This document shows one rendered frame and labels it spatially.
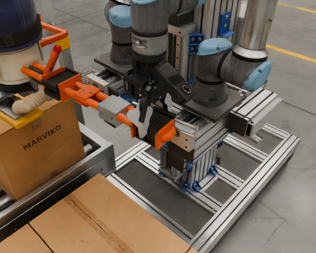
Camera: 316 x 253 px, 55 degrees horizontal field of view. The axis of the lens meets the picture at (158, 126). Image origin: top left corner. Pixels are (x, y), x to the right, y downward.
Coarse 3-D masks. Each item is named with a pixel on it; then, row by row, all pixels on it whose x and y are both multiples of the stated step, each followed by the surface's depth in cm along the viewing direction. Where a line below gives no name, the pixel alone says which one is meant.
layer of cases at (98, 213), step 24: (72, 192) 146; (96, 192) 146; (120, 192) 146; (48, 216) 135; (72, 216) 135; (96, 216) 135; (120, 216) 135; (144, 216) 135; (24, 240) 126; (48, 240) 126; (72, 240) 126; (96, 240) 126; (120, 240) 126; (144, 240) 126; (168, 240) 126
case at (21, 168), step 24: (0, 120) 123; (48, 120) 133; (72, 120) 144; (0, 144) 119; (24, 144) 128; (48, 144) 138; (72, 144) 151; (0, 168) 125; (24, 168) 133; (48, 168) 144; (24, 192) 138
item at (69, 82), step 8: (56, 72) 93; (64, 72) 94; (72, 72) 93; (48, 80) 90; (56, 80) 90; (64, 80) 90; (72, 80) 89; (80, 80) 92; (48, 88) 91; (56, 88) 87; (64, 88) 88; (72, 88) 91; (56, 96) 89; (64, 96) 89
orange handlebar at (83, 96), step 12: (48, 24) 127; (60, 36) 119; (24, 72) 97; (36, 72) 95; (72, 96) 87; (84, 96) 84; (96, 96) 87; (108, 96) 85; (96, 108) 82; (132, 108) 81; (120, 120) 78; (168, 132) 73
